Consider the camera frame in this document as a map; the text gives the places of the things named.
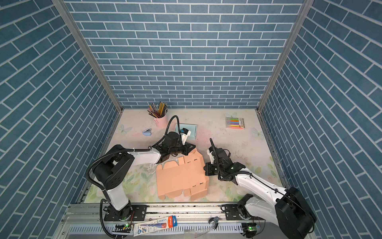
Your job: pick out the red blue white package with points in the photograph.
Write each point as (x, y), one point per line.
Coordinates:
(154, 226)

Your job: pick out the bundle of coloured pencils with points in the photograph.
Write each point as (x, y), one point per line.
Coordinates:
(158, 111)

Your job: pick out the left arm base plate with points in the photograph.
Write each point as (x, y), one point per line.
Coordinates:
(135, 213)

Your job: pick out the small metal clip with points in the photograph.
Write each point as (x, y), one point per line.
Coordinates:
(213, 222)

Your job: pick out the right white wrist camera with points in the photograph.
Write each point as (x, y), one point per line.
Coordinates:
(210, 156)

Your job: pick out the aluminium mounting rail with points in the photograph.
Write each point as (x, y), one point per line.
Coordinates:
(193, 218)

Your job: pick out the pack of coloured markers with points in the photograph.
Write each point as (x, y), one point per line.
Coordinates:
(234, 123)

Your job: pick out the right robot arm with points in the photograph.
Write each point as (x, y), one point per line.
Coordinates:
(283, 207)

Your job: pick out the light blue paper box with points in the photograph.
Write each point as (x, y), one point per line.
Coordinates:
(189, 128)

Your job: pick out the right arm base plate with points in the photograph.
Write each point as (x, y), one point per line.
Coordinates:
(236, 212)

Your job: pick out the pink pencil bucket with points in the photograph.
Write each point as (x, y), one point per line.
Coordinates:
(161, 122)

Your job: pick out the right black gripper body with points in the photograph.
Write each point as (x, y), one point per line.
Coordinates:
(212, 169)

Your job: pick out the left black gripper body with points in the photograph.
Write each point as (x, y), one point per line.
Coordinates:
(181, 149)

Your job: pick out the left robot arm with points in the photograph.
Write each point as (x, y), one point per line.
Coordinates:
(108, 172)

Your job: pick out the pink paper box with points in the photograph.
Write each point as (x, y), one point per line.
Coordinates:
(185, 176)

